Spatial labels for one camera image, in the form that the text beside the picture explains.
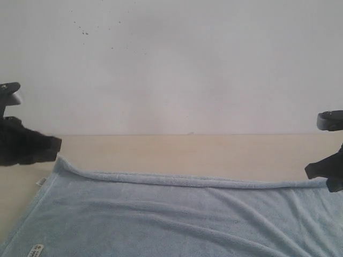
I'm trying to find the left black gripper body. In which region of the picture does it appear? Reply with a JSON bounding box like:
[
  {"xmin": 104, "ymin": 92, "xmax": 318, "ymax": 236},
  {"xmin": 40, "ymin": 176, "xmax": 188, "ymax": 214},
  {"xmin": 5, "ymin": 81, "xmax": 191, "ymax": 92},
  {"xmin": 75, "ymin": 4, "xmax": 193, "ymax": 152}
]
[{"xmin": 1, "ymin": 117, "xmax": 29, "ymax": 167}]

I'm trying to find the light blue towel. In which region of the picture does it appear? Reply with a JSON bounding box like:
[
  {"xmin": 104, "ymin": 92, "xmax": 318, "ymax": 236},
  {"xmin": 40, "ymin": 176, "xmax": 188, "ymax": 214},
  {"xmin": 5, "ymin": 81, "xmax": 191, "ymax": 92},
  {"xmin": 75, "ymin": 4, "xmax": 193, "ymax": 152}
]
[{"xmin": 1, "ymin": 158, "xmax": 342, "ymax": 256}]

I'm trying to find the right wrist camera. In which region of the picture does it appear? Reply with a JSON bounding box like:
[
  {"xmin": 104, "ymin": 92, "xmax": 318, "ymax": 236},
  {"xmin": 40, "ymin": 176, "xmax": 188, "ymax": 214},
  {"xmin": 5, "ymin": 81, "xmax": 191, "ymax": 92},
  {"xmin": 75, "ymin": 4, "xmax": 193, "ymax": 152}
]
[{"xmin": 316, "ymin": 110, "xmax": 343, "ymax": 132}]

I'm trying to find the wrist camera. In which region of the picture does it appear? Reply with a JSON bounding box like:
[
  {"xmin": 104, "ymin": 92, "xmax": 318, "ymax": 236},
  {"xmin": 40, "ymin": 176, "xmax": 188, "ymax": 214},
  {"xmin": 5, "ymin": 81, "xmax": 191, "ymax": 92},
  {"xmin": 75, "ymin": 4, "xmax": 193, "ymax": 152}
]
[
  {"xmin": 316, "ymin": 110, "xmax": 343, "ymax": 132},
  {"xmin": 0, "ymin": 82, "xmax": 23, "ymax": 118}
]

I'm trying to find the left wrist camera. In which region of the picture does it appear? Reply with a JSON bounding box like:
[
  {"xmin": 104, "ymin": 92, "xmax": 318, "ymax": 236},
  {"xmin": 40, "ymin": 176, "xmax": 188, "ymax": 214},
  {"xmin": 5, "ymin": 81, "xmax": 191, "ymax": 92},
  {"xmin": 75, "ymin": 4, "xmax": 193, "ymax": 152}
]
[{"xmin": 0, "ymin": 82, "xmax": 23, "ymax": 118}]

